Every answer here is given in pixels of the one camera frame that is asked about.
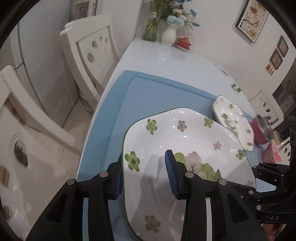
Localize white chair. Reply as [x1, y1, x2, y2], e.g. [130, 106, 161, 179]
[1, 66, 82, 240]
[249, 90, 284, 130]
[277, 138, 291, 166]
[60, 14, 119, 112]

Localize white chair far left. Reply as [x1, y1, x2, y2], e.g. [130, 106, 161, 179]
[60, 14, 119, 112]

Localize small framed picture lower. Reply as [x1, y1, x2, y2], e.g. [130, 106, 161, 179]
[270, 49, 283, 70]

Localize red lidded tea cup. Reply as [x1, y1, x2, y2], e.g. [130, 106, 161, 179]
[177, 37, 192, 50]

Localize orange hanging wall ornaments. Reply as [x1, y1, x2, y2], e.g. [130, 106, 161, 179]
[265, 63, 274, 76]

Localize green white candy wrapper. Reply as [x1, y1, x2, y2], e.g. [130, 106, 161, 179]
[231, 83, 242, 93]

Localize large framed flower picture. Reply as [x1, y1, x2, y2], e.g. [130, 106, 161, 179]
[236, 0, 269, 43]

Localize green glass vase with stems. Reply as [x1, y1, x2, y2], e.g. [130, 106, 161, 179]
[142, 0, 171, 42]

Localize white chair near left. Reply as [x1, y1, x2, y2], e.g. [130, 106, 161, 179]
[1, 66, 82, 240]

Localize white refrigerator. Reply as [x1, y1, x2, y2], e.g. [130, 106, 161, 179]
[10, 21, 79, 127]

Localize blue quilted table mat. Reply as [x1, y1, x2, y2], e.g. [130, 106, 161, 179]
[77, 69, 277, 241]

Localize large floral square plate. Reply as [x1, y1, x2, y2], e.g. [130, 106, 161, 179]
[122, 108, 256, 240]

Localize red steel bowl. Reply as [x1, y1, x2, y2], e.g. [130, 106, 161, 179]
[251, 115, 274, 145]

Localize white vase with blue flowers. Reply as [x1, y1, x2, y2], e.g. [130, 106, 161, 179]
[161, 1, 200, 47]

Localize small floral square plate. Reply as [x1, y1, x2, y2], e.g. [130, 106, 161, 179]
[212, 95, 254, 152]

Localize white chair near right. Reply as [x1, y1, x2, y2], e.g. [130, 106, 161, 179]
[277, 138, 291, 166]

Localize small framed picture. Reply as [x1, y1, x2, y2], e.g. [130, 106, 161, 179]
[277, 36, 288, 57]
[270, 49, 283, 70]

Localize pink polka dot bowl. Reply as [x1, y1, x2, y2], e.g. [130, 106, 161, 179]
[262, 140, 281, 164]

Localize small framed picture upper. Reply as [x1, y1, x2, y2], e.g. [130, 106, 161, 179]
[277, 36, 288, 57]

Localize white chair far right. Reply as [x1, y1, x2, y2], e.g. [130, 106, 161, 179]
[249, 90, 284, 130]

